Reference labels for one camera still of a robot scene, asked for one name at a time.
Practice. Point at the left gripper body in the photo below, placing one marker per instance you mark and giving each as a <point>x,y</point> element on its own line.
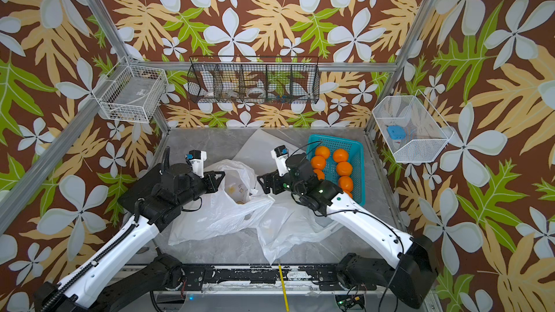
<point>209,182</point>

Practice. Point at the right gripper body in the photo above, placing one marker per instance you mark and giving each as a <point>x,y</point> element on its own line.
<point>282,184</point>

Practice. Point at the orange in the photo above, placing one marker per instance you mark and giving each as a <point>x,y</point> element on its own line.
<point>323,151</point>
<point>346,183</point>
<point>348,193</point>
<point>320,174</point>
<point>340,155</point>
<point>318,162</point>
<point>344,169</point>

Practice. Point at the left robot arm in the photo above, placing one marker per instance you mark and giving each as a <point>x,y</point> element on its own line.
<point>154,202</point>

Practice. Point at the yellow stick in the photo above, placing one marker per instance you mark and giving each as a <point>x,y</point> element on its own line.
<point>283,286</point>

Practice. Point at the white wire basket right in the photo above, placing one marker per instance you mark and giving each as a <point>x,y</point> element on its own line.
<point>427,131</point>

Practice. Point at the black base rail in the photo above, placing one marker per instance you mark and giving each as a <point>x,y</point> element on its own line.
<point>199,277</point>

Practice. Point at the teal plastic basket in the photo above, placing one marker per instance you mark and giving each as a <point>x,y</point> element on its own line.
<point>355,152</point>

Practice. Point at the printed white plastic bag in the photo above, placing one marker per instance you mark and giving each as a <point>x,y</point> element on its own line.
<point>239,203</point>

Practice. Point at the black wire basket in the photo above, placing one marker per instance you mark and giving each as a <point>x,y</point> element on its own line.
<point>254,79</point>

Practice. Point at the white wire basket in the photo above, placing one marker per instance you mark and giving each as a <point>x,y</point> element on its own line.
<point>427,131</point>
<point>131,92</point>

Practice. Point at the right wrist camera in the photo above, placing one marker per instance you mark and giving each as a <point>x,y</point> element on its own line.
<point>280,154</point>

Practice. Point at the flat white plastic bag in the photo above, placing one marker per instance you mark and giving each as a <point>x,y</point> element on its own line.
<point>256,152</point>

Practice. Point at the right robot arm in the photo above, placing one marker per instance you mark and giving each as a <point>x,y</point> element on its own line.
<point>407,266</point>

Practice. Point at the white wire basket left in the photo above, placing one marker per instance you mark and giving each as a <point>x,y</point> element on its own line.
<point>131,92</point>

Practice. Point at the blue object in basket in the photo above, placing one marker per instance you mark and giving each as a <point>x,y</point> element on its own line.
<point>396,133</point>

